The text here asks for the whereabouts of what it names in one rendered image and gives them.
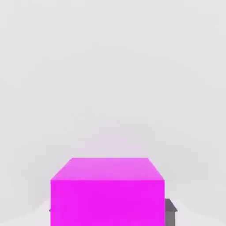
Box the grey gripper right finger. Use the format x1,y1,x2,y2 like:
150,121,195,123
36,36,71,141
164,198,226,226

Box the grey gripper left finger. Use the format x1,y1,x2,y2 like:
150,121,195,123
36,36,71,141
0,198,51,226

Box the small magenta cube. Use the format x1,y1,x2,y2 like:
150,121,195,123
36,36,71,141
50,157,165,226

